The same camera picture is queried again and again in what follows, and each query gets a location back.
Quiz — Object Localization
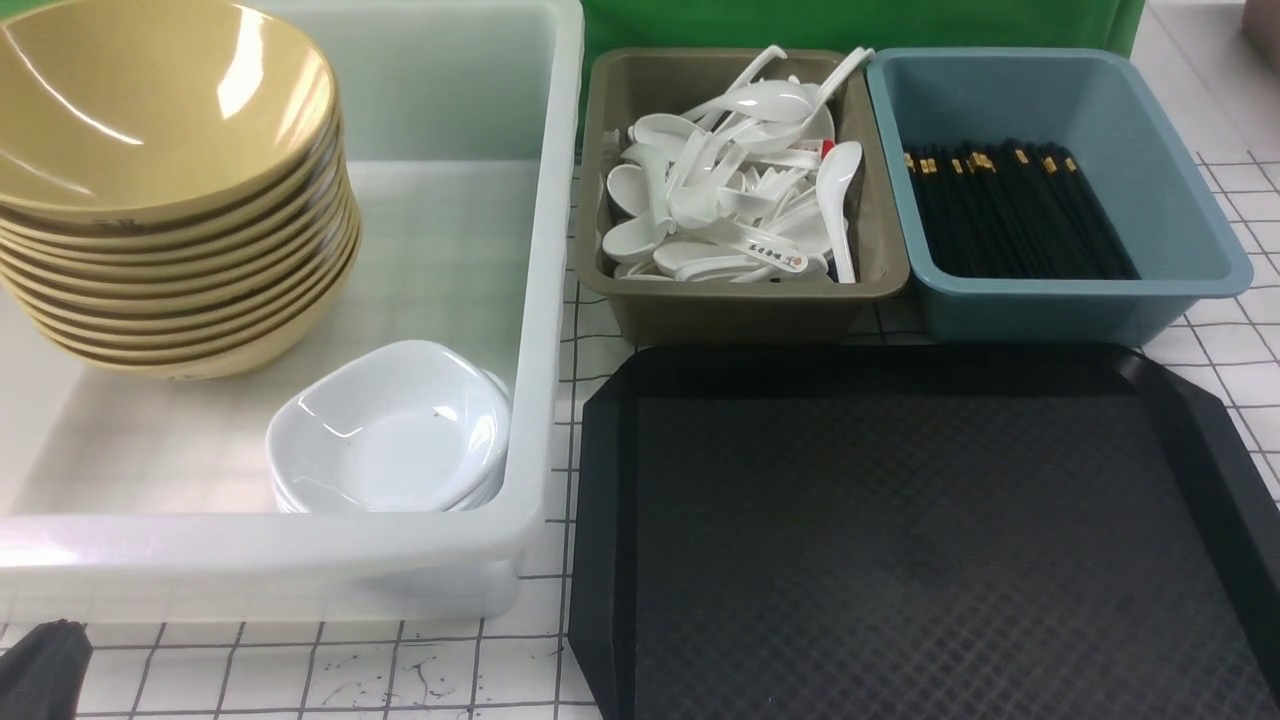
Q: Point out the white square sauce dish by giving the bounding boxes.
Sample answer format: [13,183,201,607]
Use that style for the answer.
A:
[266,340,511,501]

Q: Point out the pile of white spoons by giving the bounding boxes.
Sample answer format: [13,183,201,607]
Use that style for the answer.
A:
[602,46,874,284]

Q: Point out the black textured serving tray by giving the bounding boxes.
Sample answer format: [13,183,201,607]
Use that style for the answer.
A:
[568,345,1277,719]

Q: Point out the stacked white square dishes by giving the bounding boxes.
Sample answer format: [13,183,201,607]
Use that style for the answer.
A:
[270,370,513,515]

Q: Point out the white spoon on pile top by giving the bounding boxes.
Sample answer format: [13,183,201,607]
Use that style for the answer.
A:
[815,141,864,284]

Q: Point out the olive plastic spoon bin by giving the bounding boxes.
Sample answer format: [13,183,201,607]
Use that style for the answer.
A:
[568,47,911,346]

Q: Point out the bundle of black chopsticks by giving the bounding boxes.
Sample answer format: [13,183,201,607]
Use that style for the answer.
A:
[902,138,1140,281]

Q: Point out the blue plastic chopstick bin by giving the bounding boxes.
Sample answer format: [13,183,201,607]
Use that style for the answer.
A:
[867,47,1254,347]

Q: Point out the stack of tan bowls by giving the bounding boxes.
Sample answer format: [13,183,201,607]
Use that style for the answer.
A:
[1,1,364,380]

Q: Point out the large white plastic tub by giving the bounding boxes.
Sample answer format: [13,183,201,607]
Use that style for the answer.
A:
[3,1,582,624]

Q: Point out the black object at corner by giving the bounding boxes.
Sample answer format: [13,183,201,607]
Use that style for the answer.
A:
[1,619,93,719]

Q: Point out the white spoon with printed handle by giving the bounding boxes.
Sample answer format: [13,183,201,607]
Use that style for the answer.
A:
[689,218,810,274]

